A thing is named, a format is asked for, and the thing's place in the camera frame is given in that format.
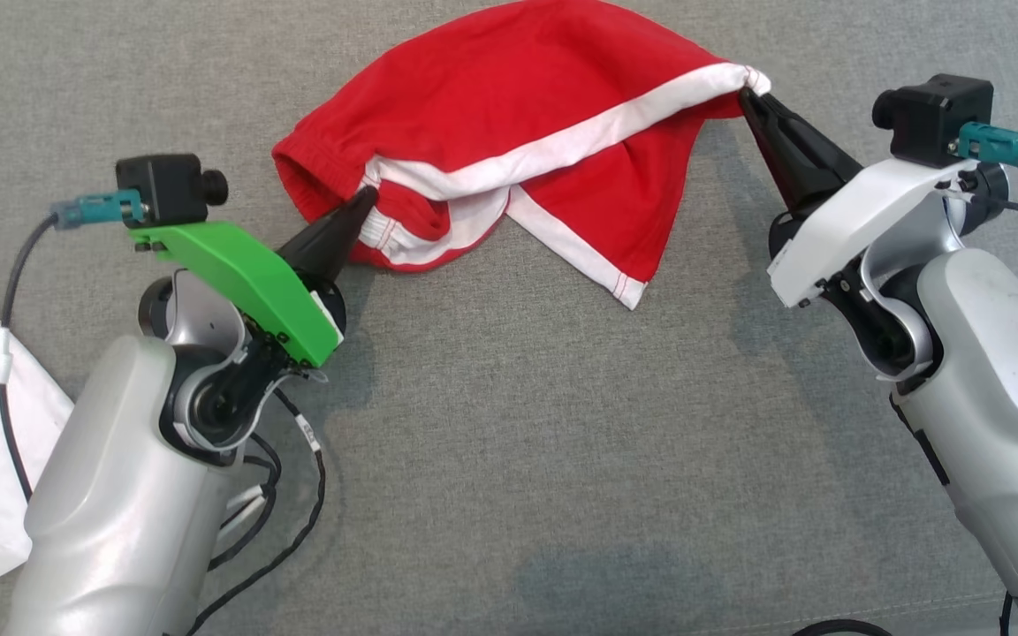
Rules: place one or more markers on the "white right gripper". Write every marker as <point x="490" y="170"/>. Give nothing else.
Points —
<point x="845" y="225"/>

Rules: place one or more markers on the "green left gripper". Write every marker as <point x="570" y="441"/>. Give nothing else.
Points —
<point x="253" y="283"/>

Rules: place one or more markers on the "red shorts with white trim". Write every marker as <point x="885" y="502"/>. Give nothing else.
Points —
<point x="518" y="97"/>

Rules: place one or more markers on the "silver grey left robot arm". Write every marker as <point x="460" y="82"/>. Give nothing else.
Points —
<point x="120" y="495"/>

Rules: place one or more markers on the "grey fabric sofa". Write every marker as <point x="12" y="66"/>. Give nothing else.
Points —
<point x="518" y="459"/>

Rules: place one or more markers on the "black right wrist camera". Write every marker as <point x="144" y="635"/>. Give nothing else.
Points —
<point x="933" y="115"/>

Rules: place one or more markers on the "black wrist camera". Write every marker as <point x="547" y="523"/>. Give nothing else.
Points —
<point x="933" y="115"/>
<point x="164" y="187"/>

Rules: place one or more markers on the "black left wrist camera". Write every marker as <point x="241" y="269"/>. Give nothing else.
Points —
<point x="164" y="187"/>

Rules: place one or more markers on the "teal right camera connector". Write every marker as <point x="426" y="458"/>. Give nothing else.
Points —
<point x="999" y="144"/>

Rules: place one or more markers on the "teal camera connector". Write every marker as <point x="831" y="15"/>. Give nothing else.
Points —
<point x="999" y="144"/>
<point x="94" y="212"/>

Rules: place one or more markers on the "teal left camera connector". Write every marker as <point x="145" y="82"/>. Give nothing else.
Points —
<point x="94" y="212"/>

